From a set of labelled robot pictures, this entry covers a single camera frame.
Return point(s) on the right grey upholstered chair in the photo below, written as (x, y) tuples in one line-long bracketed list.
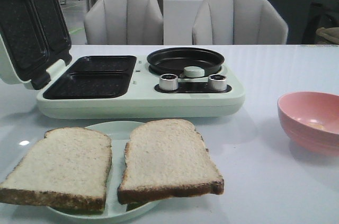
[(238, 22)]

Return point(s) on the mint green breakfast maker lid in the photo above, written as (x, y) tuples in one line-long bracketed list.
[(34, 37)]

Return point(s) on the black round frying pan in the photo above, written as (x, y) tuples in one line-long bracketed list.
[(174, 60)]

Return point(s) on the beige cushion at right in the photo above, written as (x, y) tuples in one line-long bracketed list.
[(327, 35)]

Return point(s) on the grey upholstered chair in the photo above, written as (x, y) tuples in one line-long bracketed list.
[(124, 22), (238, 22)]

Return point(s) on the pink bowl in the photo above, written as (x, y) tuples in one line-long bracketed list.
[(297, 109)]

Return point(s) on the left silver control knob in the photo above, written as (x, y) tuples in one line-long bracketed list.
[(168, 82)]

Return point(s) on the dark appliance at right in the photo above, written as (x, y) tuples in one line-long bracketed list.
[(322, 14)]

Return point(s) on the mint green round plate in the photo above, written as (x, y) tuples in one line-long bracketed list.
[(114, 212)]

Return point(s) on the orange cooked shrimp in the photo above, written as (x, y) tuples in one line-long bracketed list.
[(316, 126)]

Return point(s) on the bread slice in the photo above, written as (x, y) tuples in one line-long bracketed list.
[(67, 169), (167, 159)]

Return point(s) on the right silver control knob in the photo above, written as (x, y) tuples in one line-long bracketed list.
[(217, 82)]

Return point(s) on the white cabinet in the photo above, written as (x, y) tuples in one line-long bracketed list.
[(179, 16)]

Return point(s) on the left grey upholstered chair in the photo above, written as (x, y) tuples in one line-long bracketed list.
[(124, 22)]

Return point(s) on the silver control knob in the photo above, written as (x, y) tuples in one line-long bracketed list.
[(217, 82), (168, 82)]

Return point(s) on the mint green breakfast maker base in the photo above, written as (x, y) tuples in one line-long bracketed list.
[(100, 87)]

